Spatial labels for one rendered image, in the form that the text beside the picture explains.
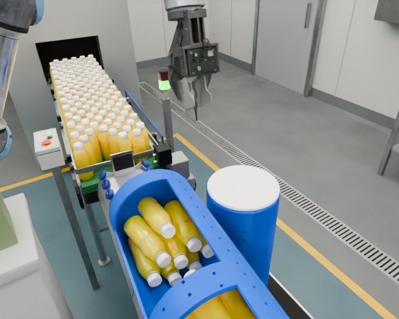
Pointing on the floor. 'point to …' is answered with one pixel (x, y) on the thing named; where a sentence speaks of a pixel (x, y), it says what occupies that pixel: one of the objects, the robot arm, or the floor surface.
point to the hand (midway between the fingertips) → (194, 114)
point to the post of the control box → (75, 225)
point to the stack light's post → (168, 122)
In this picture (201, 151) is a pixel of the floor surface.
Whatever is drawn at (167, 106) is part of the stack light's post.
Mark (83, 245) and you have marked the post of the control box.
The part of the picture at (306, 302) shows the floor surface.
